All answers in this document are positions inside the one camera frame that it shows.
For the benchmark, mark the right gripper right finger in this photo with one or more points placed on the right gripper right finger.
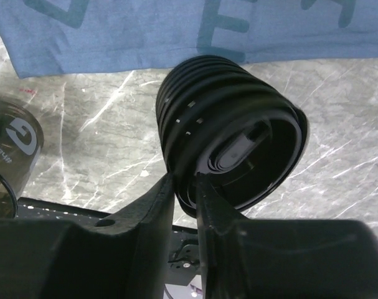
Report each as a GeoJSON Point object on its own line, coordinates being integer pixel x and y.
{"type": "Point", "coordinates": [218, 241]}

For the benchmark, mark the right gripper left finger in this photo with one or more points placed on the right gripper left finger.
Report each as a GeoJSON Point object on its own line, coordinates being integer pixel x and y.
{"type": "Point", "coordinates": [137, 242]}

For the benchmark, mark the dark translucent takeout cup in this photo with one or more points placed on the dark translucent takeout cup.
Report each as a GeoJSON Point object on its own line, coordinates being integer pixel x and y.
{"type": "Point", "coordinates": [21, 141]}

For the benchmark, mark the stack of black lids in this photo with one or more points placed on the stack of black lids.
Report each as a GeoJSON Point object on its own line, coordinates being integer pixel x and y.
{"type": "Point", "coordinates": [216, 118]}

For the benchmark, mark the blue letter print cloth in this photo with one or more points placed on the blue letter print cloth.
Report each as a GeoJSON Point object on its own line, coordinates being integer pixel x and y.
{"type": "Point", "coordinates": [70, 37]}

